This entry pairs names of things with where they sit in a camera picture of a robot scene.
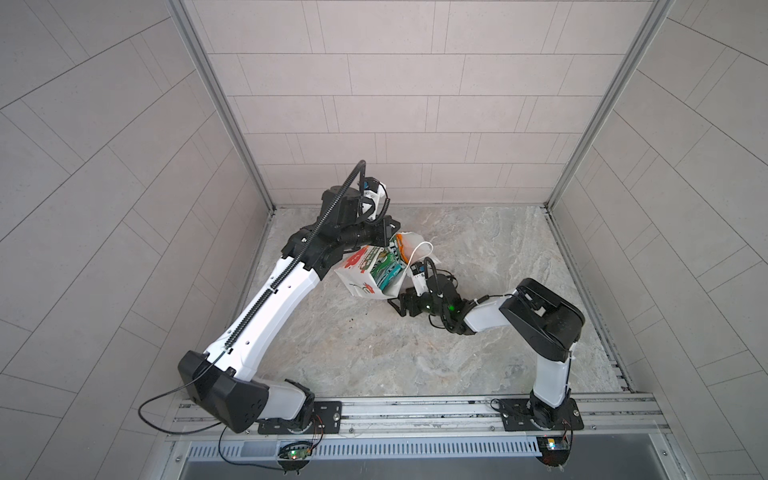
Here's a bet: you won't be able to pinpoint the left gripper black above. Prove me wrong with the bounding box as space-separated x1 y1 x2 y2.
333 214 401 254

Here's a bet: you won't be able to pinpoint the white floral paper bag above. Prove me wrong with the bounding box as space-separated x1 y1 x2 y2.
334 232 434 300

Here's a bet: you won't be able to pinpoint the orange Fox's candy bag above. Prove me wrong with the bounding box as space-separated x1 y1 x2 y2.
393 233 408 261

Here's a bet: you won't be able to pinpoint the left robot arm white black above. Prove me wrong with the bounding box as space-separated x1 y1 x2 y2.
178 177 400 433

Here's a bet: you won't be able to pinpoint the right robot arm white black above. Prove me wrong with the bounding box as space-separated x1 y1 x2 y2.
388 272 585 432

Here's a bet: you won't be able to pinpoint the green snack packets in bag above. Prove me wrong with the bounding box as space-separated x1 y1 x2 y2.
370 252 404 291

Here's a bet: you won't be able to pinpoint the right circuit board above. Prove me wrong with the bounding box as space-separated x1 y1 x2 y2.
536 436 571 467

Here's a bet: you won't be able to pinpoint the circuit board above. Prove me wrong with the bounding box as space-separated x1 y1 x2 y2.
277 441 314 462
536 436 571 467

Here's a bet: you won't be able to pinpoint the left circuit board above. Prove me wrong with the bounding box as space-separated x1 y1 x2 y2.
277 441 314 462

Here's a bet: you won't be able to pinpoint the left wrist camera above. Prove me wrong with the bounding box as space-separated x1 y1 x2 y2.
360 177 390 222

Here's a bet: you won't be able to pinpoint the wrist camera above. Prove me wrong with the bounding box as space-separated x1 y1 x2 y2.
410 257 428 296
360 177 390 222

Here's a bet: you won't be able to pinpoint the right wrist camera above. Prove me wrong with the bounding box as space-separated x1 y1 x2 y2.
410 257 428 296

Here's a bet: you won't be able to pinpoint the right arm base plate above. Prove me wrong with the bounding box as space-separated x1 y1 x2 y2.
491 397 584 432

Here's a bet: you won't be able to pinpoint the vented cable duct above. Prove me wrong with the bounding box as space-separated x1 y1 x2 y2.
187 437 542 462

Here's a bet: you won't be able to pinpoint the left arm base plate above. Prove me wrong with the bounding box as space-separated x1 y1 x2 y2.
257 401 343 435

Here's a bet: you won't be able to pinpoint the aluminium mounting rail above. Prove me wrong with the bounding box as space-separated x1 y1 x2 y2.
167 392 667 442

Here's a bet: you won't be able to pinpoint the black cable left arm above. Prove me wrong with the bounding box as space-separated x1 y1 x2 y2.
137 347 313 473

